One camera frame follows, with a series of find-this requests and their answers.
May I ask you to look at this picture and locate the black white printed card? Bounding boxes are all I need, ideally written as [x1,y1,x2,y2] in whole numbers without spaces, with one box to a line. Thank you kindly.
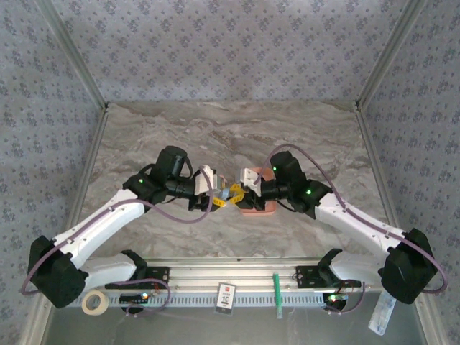
[215,282,237,317]

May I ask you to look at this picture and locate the green pen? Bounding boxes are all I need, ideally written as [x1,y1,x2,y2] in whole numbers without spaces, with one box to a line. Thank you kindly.
[272,272,285,321]

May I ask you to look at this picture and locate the small circuit board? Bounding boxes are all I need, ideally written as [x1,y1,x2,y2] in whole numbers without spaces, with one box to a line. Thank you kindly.
[119,293,150,304]
[324,292,350,305]

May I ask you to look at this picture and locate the masking tape roll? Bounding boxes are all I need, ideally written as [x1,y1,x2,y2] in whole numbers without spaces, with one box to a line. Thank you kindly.
[81,290,109,317]

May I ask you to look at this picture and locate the clear plastic bag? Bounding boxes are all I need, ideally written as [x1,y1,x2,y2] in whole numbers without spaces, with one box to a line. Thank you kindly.
[367,296,397,336]

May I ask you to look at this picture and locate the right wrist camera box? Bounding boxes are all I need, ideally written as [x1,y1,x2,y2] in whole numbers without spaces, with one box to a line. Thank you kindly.
[238,167,262,193]

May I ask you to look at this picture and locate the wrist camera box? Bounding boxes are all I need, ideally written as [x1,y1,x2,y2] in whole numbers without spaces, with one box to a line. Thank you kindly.
[238,167,262,193]
[193,164,226,198]

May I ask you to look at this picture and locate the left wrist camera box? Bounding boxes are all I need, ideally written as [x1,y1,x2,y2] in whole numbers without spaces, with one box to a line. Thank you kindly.
[193,164,226,198]

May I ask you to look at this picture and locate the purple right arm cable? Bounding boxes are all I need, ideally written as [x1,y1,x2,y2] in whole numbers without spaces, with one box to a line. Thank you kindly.
[253,143,449,316]

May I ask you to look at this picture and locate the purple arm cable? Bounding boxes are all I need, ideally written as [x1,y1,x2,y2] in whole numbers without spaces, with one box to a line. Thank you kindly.
[253,143,449,316]
[20,167,216,319]

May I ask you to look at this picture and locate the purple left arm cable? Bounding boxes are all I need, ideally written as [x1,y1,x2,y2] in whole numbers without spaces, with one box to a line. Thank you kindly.
[20,167,216,319]

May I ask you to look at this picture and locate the aluminium rail beam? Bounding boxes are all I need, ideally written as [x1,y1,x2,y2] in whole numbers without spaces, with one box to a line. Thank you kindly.
[80,257,387,292]

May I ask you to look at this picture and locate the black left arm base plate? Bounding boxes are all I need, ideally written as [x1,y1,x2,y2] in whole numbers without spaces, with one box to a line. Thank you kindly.
[104,266,171,290]

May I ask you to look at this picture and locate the aluminium table side rail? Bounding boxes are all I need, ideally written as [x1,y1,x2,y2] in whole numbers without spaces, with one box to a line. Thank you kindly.
[63,107,110,240]
[354,107,402,234]

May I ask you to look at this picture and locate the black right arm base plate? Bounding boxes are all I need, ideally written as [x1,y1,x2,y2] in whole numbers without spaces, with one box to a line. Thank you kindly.
[295,264,362,289]

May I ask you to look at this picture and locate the grey slotted cable duct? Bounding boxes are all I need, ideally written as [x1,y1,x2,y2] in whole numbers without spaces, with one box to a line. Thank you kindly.
[52,291,326,309]

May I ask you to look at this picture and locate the aluminium frame post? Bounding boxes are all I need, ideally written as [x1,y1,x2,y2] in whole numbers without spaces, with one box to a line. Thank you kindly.
[354,0,431,111]
[35,0,110,111]

